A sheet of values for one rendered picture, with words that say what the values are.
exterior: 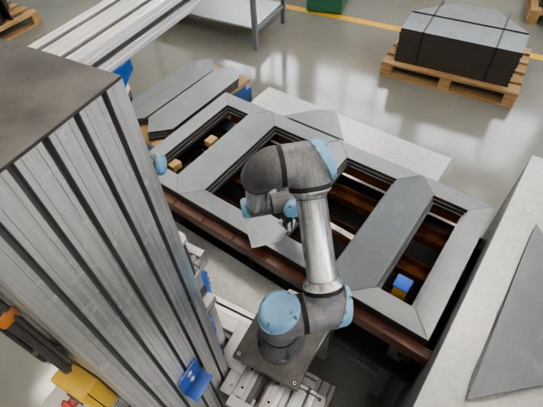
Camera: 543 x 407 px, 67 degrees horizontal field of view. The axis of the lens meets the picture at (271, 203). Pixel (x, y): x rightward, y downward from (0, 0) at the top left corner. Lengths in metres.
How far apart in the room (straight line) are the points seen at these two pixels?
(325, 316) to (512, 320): 0.62
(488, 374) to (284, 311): 0.61
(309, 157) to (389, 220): 0.87
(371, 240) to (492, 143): 2.19
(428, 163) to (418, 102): 1.75
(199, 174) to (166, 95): 0.74
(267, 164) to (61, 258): 0.61
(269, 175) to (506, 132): 3.08
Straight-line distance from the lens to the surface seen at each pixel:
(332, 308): 1.17
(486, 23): 4.38
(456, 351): 1.43
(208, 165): 2.08
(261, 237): 1.76
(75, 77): 0.58
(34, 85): 0.59
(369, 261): 1.72
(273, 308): 1.15
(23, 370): 2.84
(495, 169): 3.58
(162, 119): 2.45
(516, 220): 1.79
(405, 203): 1.94
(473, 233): 1.92
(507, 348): 1.46
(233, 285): 1.87
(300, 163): 1.05
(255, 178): 1.07
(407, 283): 1.68
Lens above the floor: 2.31
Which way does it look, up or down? 50 degrees down
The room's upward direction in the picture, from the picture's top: 4 degrees counter-clockwise
